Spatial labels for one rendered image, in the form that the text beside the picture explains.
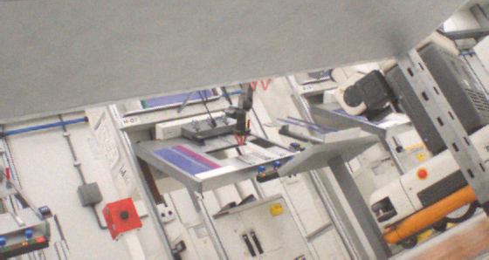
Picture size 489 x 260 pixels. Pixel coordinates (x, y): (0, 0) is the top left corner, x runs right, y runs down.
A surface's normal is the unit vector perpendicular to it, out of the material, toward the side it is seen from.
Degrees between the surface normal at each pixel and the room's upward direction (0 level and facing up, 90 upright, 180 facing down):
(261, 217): 90
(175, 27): 180
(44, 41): 180
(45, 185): 90
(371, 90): 90
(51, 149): 90
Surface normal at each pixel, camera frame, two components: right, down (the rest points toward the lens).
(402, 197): -0.56, -0.02
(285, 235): 0.46, -0.49
